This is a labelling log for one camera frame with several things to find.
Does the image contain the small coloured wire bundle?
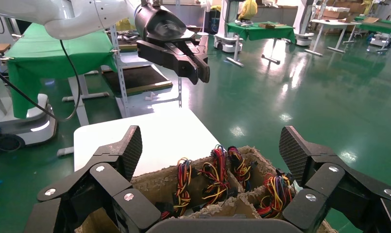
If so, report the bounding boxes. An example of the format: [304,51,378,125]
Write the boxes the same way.
[226,146,258,190]

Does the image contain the white robot with column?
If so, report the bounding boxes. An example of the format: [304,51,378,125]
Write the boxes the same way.
[213,0,244,54]
[293,0,316,47]

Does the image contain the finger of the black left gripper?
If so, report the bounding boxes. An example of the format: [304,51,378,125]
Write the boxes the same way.
[174,40,211,84]
[136,40,200,85]

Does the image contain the white folding table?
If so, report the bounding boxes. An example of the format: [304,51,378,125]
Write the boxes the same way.
[305,18,361,58]

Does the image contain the flat wooden box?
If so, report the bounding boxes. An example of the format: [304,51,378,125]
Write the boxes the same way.
[258,22,287,30]

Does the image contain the metal shelf rack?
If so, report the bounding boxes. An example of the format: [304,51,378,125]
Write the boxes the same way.
[109,24,183,118]

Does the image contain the left coloured wire bundle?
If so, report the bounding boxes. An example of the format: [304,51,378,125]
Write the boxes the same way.
[160,157,198,220]

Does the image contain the wire bundles in box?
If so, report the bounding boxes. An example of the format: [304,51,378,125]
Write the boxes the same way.
[198,145,238,206]

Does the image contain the yellow bag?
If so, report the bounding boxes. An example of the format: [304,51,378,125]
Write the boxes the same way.
[238,0,258,21]

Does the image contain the black hanging cable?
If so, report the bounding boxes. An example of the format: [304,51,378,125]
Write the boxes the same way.
[0,40,82,122]

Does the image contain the brown cardboard carton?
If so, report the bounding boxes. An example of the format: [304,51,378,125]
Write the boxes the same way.
[322,5,351,20]

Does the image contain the long green cloth table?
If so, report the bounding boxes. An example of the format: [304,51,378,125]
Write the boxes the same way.
[354,16,391,54]

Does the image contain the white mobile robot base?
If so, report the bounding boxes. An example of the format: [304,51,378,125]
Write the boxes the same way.
[0,93,58,153]

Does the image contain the grey power supply with wires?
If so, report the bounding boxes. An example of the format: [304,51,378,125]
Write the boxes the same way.
[256,170,296,219]

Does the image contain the brown cardboard divider box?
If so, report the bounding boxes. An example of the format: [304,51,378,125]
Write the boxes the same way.
[74,146,338,233]

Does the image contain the black shelf mat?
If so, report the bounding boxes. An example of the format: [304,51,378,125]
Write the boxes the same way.
[102,65,173,97]

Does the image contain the green cloth table with legs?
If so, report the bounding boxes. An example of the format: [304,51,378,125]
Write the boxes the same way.
[226,21,297,67]

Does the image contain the green cloth covered table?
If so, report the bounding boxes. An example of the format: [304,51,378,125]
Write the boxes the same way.
[5,23,118,119]

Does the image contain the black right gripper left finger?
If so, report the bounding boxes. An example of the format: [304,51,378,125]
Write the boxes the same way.
[24,125,162,233]

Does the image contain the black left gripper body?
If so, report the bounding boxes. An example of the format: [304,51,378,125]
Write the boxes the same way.
[135,3,197,44]

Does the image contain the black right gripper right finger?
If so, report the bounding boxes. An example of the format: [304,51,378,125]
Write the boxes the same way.
[279,126,391,233]

